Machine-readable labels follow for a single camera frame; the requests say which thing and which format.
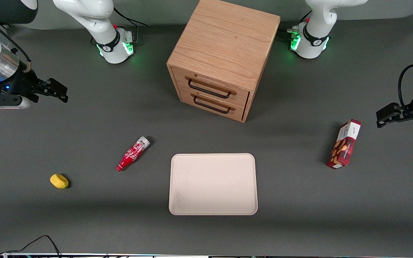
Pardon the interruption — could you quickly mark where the black drawer handle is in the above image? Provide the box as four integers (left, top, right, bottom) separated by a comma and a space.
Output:
193, 95, 231, 115
187, 78, 232, 99

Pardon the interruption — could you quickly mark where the black right base cable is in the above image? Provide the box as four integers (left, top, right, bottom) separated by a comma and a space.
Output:
113, 6, 148, 45

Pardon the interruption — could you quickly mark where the black table edge cable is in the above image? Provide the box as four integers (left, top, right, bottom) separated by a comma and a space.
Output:
0, 235, 62, 257

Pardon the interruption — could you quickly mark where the yellow lemon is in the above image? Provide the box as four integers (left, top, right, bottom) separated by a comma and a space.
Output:
50, 173, 69, 189

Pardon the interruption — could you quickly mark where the wooden drawer front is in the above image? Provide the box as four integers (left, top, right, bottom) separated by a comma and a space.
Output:
178, 88, 247, 121
172, 67, 251, 109

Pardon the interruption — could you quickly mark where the red snack box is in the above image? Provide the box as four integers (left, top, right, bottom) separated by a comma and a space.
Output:
327, 119, 362, 169

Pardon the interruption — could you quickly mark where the black base cable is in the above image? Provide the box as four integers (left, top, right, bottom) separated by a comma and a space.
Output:
113, 6, 148, 45
277, 11, 313, 40

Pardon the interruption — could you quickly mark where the red coke bottle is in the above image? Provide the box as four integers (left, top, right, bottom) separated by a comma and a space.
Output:
116, 136, 151, 172

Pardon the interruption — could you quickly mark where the wooden drawer cabinet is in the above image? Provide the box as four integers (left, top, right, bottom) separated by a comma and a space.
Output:
166, 0, 281, 123

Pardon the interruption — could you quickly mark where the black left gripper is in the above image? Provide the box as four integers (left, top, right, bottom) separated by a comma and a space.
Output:
376, 88, 413, 129

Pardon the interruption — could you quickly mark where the black left base cable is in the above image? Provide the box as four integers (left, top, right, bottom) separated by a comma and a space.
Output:
277, 11, 313, 40

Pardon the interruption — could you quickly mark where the beige rectangular tray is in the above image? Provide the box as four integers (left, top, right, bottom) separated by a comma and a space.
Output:
168, 153, 258, 216

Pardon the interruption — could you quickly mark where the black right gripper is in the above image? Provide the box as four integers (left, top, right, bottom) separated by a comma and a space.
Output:
0, 67, 68, 108

